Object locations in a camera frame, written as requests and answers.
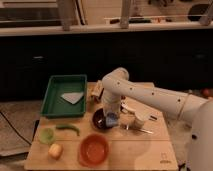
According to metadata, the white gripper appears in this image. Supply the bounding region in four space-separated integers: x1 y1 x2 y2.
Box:
102 90 121 116

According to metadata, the blue sponge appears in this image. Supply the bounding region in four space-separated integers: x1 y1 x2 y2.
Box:
106 113 118 127

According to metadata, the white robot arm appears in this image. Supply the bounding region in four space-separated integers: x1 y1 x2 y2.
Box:
102 67 213 171

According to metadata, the dark purple bowl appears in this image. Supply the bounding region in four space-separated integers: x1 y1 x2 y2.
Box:
92 108 109 130

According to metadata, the orange plastic bowl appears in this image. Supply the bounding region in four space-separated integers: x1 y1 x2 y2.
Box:
78 134 109 167

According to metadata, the metal utensil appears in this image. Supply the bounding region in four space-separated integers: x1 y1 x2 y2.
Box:
120 124 153 134

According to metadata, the white cloth piece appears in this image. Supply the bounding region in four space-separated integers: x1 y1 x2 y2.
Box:
61 92 84 104

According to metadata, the green plastic tray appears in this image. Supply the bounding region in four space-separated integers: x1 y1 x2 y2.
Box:
41 75 87 118

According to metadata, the wooden cutting board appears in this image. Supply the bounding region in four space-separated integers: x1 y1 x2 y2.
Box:
24 82 179 171

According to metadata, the green chili pepper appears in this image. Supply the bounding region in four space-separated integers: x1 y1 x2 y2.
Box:
55 124 80 136

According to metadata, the light green cup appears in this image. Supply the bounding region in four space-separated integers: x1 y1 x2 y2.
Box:
38 128 54 145

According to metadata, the yellow round fruit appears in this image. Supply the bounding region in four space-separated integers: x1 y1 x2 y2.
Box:
48 144 63 159

